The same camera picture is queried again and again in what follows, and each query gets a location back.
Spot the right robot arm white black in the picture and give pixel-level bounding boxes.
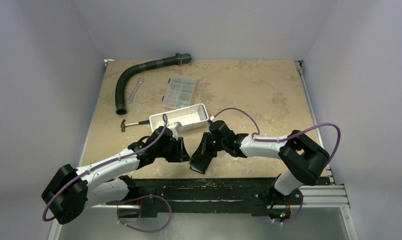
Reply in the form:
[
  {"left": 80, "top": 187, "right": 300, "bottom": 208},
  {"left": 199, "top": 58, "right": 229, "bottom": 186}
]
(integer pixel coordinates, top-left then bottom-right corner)
[{"left": 190, "top": 120, "right": 330, "bottom": 204}]

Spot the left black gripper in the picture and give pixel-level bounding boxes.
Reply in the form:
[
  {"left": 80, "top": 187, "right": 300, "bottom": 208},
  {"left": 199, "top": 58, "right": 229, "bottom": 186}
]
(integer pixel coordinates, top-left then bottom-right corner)
[{"left": 155, "top": 136, "right": 190, "bottom": 162}]

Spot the black leather card holder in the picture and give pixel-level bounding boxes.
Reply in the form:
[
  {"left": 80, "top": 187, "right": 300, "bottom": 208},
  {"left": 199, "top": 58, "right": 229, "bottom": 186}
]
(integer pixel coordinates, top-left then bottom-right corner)
[{"left": 190, "top": 155, "right": 212, "bottom": 175}]

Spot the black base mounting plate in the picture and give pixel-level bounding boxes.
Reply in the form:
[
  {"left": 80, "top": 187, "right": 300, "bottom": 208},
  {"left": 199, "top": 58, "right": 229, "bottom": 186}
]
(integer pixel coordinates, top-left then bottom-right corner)
[{"left": 116, "top": 177, "right": 302, "bottom": 218}]

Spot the black corrugated hose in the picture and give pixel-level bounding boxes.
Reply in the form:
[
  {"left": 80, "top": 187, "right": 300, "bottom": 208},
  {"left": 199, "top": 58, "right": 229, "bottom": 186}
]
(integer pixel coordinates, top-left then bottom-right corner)
[{"left": 115, "top": 52, "right": 192, "bottom": 116}]

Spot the small black hammer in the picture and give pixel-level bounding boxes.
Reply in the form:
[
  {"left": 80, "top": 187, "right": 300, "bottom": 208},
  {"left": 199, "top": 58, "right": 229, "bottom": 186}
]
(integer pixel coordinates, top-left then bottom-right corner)
[{"left": 120, "top": 119, "right": 150, "bottom": 132}]

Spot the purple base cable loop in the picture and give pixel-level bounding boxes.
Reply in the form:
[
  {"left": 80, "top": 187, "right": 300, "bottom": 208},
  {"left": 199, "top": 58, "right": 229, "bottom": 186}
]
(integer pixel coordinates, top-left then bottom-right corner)
[{"left": 116, "top": 193, "right": 173, "bottom": 233}]

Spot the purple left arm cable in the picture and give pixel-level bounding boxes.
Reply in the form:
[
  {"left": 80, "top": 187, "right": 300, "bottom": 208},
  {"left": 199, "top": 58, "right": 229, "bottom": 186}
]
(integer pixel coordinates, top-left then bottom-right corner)
[{"left": 42, "top": 113, "right": 169, "bottom": 222}]

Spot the clear plastic screw box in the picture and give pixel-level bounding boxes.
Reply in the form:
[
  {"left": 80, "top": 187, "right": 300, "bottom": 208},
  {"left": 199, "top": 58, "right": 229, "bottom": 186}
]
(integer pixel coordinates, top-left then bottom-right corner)
[{"left": 162, "top": 75, "right": 197, "bottom": 109}]

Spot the white rectangular tray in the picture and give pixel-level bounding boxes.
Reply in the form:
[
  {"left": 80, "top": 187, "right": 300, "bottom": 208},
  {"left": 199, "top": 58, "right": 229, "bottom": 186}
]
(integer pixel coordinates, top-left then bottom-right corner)
[{"left": 149, "top": 103, "right": 209, "bottom": 132}]

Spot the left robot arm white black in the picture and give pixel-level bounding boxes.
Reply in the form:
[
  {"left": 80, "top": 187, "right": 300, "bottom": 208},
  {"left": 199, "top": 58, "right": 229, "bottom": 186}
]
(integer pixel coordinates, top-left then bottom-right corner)
[{"left": 41, "top": 126, "right": 190, "bottom": 225}]

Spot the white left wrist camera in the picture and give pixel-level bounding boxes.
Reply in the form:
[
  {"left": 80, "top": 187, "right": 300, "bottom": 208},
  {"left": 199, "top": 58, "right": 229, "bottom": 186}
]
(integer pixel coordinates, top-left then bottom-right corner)
[{"left": 167, "top": 122, "right": 182, "bottom": 139}]

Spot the silver wrench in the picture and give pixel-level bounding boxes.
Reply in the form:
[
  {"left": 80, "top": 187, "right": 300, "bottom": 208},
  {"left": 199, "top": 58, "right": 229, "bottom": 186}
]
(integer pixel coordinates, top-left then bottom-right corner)
[{"left": 127, "top": 78, "right": 144, "bottom": 104}]

